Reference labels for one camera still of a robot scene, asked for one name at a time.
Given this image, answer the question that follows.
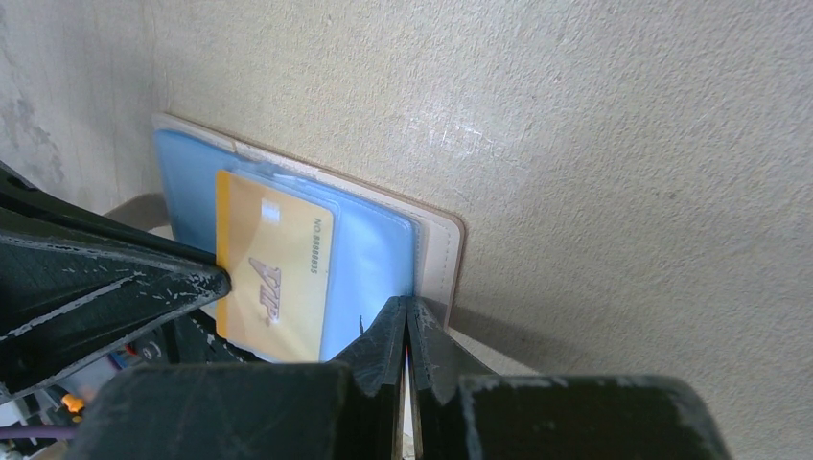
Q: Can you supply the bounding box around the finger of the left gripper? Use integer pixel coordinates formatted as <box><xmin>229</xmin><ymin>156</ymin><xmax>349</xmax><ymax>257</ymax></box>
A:
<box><xmin>1</xmin><ymin>231</ymin><xmax>230</xmax><ymax>397</ymax></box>
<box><xmin>1</xmin><ymin>164</ymin><xmax>215</xmax><ymax>265</ymax></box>

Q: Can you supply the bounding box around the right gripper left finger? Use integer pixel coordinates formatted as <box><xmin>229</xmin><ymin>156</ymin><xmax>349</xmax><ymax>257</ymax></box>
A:
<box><xmin>330</xmin><ymin>297</ymin><xmax>407</xmax><ymax>459</ymax></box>

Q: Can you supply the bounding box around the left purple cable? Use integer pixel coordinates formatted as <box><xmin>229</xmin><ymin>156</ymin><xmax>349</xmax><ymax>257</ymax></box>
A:
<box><xmin>0</xmin><ymin>425</ymin><xmax>81</xmax><ymax>441</ymax></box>

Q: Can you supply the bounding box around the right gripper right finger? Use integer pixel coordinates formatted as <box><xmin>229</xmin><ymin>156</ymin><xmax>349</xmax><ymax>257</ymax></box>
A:
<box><xmin>406</xmin><ymin>297</ymin><xmax>495</xmax><ymax>459</ymax></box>

